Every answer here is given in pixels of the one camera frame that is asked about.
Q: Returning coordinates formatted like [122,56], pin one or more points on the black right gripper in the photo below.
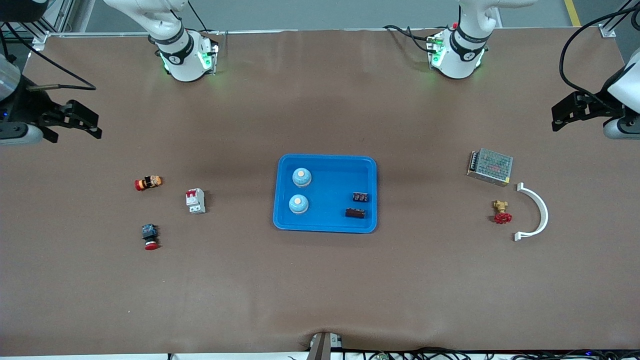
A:
[27,109]

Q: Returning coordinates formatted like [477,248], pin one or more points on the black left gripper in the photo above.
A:
[592,106]

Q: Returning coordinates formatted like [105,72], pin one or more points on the short dark brown capacitor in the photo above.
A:
[360,197]

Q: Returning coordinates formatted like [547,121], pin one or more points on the light blue call bell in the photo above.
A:
[301,177]
[298,203]

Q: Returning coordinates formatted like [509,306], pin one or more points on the long dark brown capacitor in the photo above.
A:
[355,213]

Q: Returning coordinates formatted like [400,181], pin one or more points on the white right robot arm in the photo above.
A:
[185,55]

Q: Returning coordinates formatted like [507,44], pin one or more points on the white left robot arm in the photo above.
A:
[457,55]

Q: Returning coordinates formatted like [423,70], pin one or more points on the red orange emergency button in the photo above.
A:
[148,183]

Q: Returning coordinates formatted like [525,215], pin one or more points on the metal mesh power supply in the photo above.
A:
[491,166]

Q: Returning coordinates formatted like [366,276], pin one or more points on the blue black red pushbutton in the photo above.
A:
[150,235]

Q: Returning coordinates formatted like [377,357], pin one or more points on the white red circuit breaker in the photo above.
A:
[195,201]

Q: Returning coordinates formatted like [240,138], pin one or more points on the blue plastic tray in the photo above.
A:
[330,190]

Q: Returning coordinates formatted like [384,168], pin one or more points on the table cover sheet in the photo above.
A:
[320,280]

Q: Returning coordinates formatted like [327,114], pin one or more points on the grey table edge clamp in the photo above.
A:
[322,347]

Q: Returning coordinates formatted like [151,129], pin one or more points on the aluminium frame profile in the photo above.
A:
[39,37]
[607,31]

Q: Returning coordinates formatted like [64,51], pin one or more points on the white curved plastic bracket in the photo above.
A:
[544,212]

